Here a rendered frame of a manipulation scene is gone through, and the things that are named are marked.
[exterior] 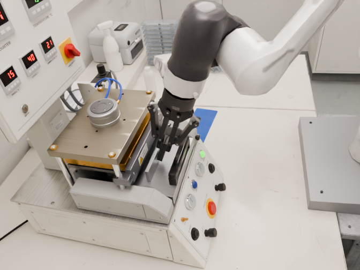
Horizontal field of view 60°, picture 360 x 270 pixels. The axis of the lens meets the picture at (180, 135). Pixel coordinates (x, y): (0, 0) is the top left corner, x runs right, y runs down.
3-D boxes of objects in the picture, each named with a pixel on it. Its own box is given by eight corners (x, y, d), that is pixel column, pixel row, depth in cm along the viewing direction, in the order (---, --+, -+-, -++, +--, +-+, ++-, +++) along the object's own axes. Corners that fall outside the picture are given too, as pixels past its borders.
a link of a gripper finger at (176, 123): (179, 103, 72) (185, 105, 72) (170, 136, 80) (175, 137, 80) (175, 113, 69) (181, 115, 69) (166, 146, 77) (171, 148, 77)
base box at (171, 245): (37, 234, 97) (13, 201, 86) (92, 151, 124) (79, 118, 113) (204, 269, 84) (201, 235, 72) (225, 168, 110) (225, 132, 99)
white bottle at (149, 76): (156, 97, 149) (151, 70, 140) (145, 96, 150) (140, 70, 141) (158, 91, 153) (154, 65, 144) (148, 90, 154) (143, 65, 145)
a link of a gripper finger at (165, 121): (171, 112, 69) (165, 110, 69) (160, 144, 77) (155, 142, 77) (176, 102, 72) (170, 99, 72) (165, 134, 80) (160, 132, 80)
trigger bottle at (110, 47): (113, 74, 161) (100, 27, 145) (106, 68, 167) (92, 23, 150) (127, 68, 165) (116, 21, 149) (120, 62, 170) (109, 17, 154)
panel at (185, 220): (205, 261, 85) (171, 222, 76) (223, 179, 106) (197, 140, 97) (212, 261, 84) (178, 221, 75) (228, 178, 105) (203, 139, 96)
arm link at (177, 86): (203, 86, 60) (196, 107, 63) (215, 55, 69) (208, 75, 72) (143, 64, 60) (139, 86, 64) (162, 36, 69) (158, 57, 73)
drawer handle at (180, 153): (169, 185, 79) (167, 174, 76) (184, 144, 89) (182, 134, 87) (177, 186, 78) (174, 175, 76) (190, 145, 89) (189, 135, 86)
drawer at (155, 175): (72, 189, 86) (62, 171, 81) (106, 137, 101) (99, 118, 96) (174, 206, 78) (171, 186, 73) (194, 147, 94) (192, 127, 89)
